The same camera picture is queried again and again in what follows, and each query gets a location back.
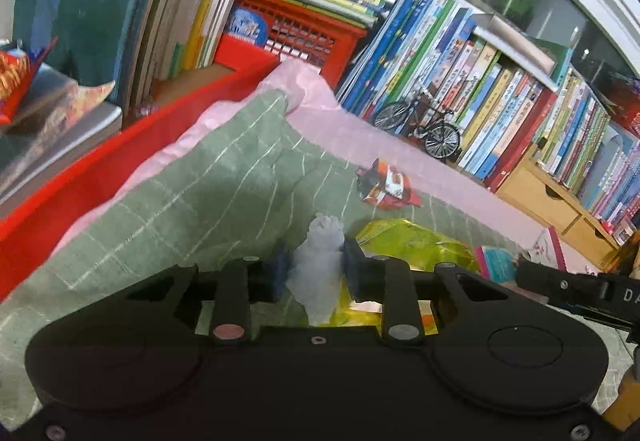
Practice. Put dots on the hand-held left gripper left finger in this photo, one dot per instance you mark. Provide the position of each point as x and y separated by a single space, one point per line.
277 273

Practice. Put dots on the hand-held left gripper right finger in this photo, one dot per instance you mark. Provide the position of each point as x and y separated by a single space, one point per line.
352 271

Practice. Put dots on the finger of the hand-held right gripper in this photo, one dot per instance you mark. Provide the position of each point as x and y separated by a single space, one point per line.
595 316
560 283

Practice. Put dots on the white tissue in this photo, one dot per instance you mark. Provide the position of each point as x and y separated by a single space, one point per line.
317 271

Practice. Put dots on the red printed snack wrapper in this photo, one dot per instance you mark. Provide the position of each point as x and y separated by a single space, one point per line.
387 183

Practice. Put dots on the row of thin colourful books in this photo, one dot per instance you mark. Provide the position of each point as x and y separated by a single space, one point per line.
580 136

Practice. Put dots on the row of tall children's books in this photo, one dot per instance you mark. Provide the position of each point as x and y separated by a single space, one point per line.
450 71

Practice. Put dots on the pile of flat picture books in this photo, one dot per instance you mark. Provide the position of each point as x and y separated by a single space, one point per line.
60 121

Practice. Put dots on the row of pale upright books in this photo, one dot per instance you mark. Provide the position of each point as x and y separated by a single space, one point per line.
200 11

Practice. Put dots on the pink white booklet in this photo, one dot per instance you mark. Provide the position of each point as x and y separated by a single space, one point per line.
547 248

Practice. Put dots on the brown-haired doll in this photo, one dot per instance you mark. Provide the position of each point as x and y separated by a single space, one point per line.
625 256

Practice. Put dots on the large gold foil wrapper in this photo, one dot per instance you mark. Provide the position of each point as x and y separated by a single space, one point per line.
415 246

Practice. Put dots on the teal pink booklet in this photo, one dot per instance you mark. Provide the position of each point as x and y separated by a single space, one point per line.
495 263

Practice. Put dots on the wooden drawer organizer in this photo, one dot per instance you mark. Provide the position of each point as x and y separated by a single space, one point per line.
530 191

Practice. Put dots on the green checked cloth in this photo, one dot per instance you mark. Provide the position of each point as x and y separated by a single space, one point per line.
210 181

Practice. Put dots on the pink cloth sheet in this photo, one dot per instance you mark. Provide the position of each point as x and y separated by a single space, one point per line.
340 131

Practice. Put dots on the black model bicycle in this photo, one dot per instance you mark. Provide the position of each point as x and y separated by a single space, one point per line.
442 140

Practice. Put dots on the red plastic tray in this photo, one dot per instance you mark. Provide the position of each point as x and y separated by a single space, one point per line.
100 161

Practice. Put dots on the red plastic crate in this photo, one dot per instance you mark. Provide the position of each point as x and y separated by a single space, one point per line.
320 33

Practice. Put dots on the grey flat box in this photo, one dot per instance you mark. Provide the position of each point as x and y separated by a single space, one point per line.
515 41

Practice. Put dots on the red printed folded paper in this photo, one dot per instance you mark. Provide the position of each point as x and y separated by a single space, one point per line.
15 76

